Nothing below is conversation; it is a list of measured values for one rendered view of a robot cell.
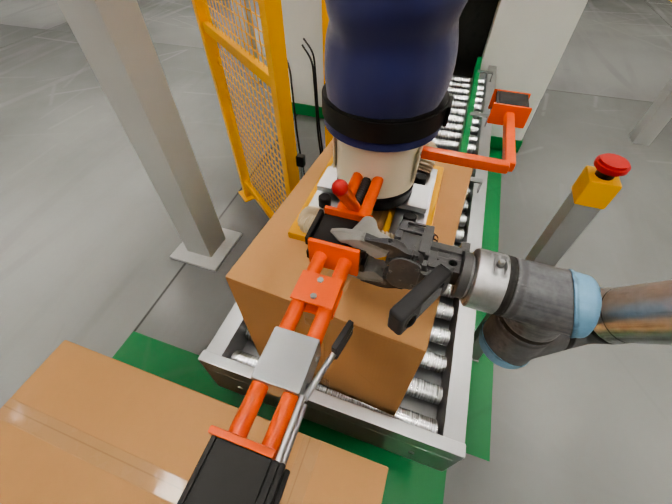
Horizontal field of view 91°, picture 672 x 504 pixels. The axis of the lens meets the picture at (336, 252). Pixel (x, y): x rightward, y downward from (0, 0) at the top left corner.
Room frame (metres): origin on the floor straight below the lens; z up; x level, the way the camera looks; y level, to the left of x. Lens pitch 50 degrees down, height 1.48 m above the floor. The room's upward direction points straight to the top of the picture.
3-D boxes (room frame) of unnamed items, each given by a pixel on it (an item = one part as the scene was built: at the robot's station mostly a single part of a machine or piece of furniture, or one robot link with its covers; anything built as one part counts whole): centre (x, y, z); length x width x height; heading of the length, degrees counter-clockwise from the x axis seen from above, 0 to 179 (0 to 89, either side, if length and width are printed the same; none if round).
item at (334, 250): (0.37, -0.01, 1.08); 0.10 x 0.08 x 0.06; 72
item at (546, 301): (0.26, -0.30, 1.07); 0.12 x 0.09 x 0.10; 71
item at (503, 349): (0.26, -0.31, 0.96); 0.12 x 0.09 x 0.12; 104
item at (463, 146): (1.61, -0.71, 0.60); 1.60 x 0.11 x 0.09; 161
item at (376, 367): (0.58, -0.08, 0.75); 0.60 x 0.40 x 0.40; 157
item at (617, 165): (0.64, -0.62, 1.02); 0.07 x 0.07 x 0.04
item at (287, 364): (0.16, 0.06, 1.07); 0.07 x 0.07 x 0.04; 72
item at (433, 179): (0.57, -0.18, 0.97); 0.34 x 0.10 x 0.05; 162
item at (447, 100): (0.60, -0.09, 1.19); 0.23 x 0.23 x 0.04
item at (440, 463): (0.25, 0.04, 0.47); 0.70 x 0.03 x 0.15; 71
